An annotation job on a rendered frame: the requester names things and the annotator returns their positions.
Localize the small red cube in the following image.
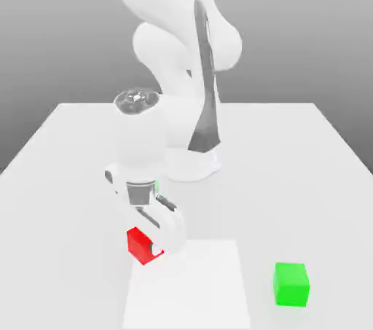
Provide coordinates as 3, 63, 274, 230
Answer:
126, 227, 165, 267

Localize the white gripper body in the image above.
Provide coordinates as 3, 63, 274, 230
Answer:
114, 189, 187, 255

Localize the small green cube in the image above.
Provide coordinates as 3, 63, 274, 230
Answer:
272, 262, 310, 308

